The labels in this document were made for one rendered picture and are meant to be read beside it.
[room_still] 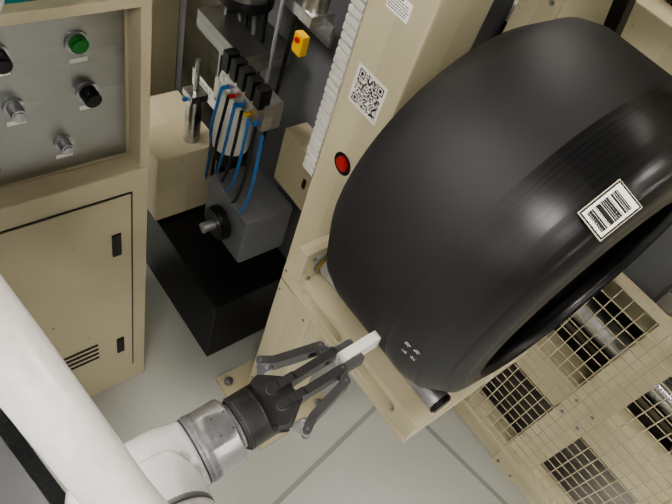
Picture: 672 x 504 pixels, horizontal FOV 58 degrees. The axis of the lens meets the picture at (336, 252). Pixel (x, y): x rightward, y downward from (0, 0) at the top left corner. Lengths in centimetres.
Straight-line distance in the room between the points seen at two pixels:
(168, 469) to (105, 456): 19
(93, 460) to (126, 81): 77
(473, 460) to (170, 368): 103
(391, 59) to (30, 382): 68
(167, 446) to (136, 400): 121
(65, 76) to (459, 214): 70
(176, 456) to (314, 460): 123
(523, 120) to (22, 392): 57
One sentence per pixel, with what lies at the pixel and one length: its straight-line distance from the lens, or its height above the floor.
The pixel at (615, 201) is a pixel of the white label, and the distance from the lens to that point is 73.
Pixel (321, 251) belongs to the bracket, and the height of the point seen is 94.
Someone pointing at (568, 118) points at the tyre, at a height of 144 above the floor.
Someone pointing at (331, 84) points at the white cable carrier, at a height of 117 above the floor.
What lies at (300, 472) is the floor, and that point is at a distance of 194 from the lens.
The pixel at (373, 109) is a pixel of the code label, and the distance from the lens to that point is 103.
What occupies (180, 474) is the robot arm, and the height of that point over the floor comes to 109.
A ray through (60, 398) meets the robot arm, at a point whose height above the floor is 130.
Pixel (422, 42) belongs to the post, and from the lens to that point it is 93.
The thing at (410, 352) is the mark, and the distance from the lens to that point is 83.
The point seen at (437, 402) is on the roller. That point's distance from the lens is 107.
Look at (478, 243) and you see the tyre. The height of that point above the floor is 133.
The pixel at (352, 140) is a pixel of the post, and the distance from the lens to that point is 109.
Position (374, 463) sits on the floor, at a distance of 201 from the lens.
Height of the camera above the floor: 181
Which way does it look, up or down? 49 degrees down
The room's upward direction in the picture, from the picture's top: 22 degrees clockwise
